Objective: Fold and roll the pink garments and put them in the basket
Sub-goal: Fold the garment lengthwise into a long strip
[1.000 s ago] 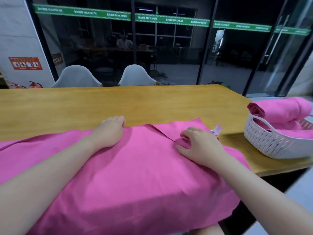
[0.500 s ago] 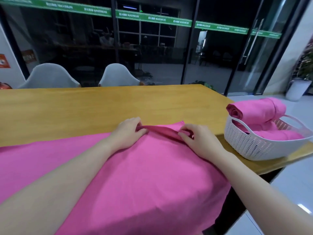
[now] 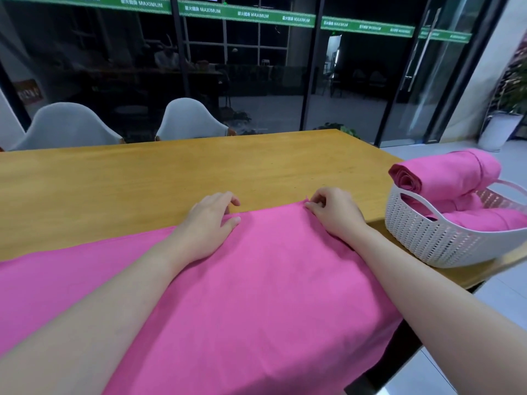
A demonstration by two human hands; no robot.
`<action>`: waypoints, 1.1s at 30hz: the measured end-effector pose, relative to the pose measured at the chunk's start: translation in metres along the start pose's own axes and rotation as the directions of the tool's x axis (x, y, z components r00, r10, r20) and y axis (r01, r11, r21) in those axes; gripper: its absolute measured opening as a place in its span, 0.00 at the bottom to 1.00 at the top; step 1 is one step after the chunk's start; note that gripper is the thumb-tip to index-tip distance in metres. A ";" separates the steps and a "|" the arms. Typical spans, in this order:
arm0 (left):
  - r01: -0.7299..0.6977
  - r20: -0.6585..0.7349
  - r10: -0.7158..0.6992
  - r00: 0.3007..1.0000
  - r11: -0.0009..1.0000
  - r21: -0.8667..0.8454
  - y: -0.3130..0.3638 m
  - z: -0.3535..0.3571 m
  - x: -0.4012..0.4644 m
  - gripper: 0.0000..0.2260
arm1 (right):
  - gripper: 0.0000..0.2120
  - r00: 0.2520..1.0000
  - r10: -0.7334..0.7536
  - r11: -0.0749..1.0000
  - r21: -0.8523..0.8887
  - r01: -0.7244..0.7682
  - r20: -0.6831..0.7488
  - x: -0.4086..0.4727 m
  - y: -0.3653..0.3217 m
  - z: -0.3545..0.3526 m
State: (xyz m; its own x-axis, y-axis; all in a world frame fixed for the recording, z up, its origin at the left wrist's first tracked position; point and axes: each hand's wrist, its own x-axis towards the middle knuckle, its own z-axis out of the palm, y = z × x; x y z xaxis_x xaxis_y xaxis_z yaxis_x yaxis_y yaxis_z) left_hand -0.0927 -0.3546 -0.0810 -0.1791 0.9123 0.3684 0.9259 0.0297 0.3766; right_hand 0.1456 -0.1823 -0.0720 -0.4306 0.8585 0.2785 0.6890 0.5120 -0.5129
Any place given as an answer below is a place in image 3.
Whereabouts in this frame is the person's right hand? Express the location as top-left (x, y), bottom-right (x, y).
top-left (304, 187), bottom-right (369, 243)

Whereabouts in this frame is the white plant pot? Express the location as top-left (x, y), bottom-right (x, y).
top-left (477, 110), bottom-right (524, 153)

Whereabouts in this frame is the person's left forearm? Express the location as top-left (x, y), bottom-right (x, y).
top-left (0, 233), bottom-right (206, 395)

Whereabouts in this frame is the white shell chair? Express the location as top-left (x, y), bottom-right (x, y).
top-left (7, 102), bottom-right (124, 152)
top-left (155, 98), bottom-right (231, 141)

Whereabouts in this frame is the low green leafy plant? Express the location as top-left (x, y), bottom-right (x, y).
top-left (312, 122), bottom-right (361, 140)

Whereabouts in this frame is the person's right forearm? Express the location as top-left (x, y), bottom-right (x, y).
top-left (344, 227), bottom-right (527, 395)

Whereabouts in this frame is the folded pink cloth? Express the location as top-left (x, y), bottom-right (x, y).
top-left (426, 207), bottom-right (527, 233)

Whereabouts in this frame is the long metal door handle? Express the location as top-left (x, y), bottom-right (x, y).
top-left (405, 8), bottom-right (442, 92)

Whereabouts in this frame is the green glass banner strip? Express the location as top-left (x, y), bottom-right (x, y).
top-left (177, 0), bottom-right (317, 29)
top-left (80, 0), bottom-right (173, 15)
top-left (417, 27), bottom-right (472, 44)
top-left (320, 16), bottom-right (416, 38)

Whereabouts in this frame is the tall green potted plant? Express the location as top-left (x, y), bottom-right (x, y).
top-left (492, 47), bottom-right (527, 117)

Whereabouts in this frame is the person's left hand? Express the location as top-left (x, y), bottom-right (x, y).
top-left (176, 191), bottom-right (242, 262)

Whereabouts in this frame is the small rolled pink cloth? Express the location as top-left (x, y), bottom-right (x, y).
top-left (401, 192), bottom-right (486, 215)

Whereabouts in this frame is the white perforated plastic basket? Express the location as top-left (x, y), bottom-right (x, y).
top-left (385, 179), bottom-right (527, 269)

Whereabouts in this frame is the large rolled pink cloth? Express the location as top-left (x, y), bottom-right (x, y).
top-left (389, 148), bottom-right (503, 202)

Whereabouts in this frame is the red sign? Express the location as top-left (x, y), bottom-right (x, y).
top-left (16, 79), bottom-right (44, 105)

